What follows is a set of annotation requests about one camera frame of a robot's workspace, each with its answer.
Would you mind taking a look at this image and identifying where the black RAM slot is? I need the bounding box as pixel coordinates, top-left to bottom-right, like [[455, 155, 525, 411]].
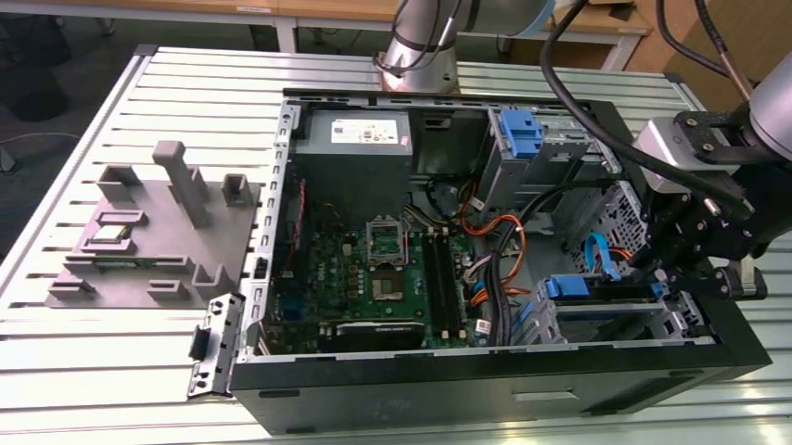
[[429, 225, 453, 338], [421, 225, 446, 338], [437, 225, 463, 338]]

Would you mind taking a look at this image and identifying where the orange wire bundle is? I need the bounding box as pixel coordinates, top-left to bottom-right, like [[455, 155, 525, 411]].
[[458, 213, 531, 310]]

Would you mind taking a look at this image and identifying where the black office chair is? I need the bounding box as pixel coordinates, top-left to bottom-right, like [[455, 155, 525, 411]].
[[0, 13, 69, 121]]

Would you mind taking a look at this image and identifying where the black PC case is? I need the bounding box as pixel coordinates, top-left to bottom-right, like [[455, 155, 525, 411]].
[[228, 86, 775, 437]]

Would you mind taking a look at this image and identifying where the grey power supply unit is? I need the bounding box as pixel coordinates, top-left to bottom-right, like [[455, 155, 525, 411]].
[[288, 108, 414, 226]]

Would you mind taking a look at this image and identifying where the green RAM stick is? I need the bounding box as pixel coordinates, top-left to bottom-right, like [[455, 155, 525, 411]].
[[92, 260, 160, 271]]

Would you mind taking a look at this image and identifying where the brown cabinet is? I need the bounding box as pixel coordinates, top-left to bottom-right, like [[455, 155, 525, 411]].
[[624, 0, 792, 131]]

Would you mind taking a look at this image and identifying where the metal optical drive cage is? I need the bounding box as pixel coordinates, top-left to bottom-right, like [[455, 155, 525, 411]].
[[479, 105, 624, 219]]

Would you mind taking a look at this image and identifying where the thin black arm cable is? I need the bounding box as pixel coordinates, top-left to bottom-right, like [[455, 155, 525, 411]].
[[654, 0, 760, 101]]

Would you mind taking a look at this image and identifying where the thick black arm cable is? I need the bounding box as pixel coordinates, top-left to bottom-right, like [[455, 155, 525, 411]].
[[538, 0, 753, 214]]

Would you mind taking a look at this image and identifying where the metal disk bay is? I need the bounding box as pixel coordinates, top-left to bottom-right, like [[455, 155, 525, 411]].
[[535, 273, 706, 347]]

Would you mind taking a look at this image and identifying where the blue drive latch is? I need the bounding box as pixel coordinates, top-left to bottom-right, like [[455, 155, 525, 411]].
[[501, 108, 547, 159]]

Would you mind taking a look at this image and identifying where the grey parts rack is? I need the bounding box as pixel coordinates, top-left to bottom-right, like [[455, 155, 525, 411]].
[[47, 140, 264, 312]]

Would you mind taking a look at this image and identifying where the metal rear bracket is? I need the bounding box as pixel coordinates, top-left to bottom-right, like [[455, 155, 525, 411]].
[[187, 291, 248, 401]]

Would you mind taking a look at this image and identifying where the silver CPU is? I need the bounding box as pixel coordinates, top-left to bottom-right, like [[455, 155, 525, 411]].
[[85, 225, 135, 245]]

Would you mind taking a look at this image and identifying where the green motherboard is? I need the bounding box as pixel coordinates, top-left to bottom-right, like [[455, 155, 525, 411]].
[[264, 222, 497, 353]]

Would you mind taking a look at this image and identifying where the hard disk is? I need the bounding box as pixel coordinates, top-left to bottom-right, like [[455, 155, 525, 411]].
[[515, 273, 669, 339]]

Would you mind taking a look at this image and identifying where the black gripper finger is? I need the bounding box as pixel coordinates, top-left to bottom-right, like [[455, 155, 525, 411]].
[[632, 189, 753, 279], [658, 259, 768, 301]]

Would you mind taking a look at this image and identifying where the CPU socket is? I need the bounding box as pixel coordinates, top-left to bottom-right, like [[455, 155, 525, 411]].
[[369, 268, 413, 305]]

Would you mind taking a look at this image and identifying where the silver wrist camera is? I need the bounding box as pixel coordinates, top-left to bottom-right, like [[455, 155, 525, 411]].
[[630, 110, 744, 195]]

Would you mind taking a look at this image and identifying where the red twisted wire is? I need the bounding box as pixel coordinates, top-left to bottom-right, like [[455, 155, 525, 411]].
[[284, 178, 310, 279]]

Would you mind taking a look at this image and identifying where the black graphics card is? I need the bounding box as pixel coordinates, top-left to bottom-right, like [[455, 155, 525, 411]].
[[318, 319, 429, 353]]

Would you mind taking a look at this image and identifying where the blue wire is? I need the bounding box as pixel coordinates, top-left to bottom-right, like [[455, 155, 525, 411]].
[[584, 233, 625, 282]]

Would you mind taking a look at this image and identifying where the orange power wire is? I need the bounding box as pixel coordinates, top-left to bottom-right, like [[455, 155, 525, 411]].
[[609, 247, 645, 270]]

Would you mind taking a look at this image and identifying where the metal socket cover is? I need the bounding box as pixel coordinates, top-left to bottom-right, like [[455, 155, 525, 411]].
[[363, 215, 411, 270]]

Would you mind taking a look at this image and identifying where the black cable bundle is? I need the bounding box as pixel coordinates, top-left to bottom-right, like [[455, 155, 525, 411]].
[[485, 178, 612, 347]]

